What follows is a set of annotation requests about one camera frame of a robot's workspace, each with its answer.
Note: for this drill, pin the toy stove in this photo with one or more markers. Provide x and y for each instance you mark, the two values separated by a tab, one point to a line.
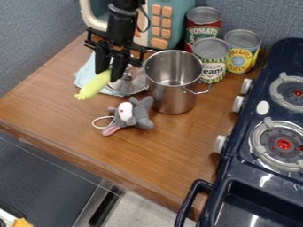
260	165

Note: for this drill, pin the light blue cloth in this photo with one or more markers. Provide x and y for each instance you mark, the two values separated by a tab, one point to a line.
84	76

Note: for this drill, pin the silver pot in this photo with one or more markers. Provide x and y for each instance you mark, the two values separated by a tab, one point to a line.
173	91

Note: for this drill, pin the yellow pineapple can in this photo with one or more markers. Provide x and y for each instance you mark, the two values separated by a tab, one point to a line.
241	56

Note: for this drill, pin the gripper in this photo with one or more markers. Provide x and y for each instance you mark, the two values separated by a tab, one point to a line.
118	48

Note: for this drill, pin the red tomato can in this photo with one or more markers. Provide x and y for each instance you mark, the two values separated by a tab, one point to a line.
202	28

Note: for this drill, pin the green beans can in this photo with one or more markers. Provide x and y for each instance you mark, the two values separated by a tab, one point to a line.
213	63

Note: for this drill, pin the toy microwave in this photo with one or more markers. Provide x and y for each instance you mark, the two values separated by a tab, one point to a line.
173	20

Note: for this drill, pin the grey plush animal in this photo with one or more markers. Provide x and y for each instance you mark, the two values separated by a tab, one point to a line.
136	115

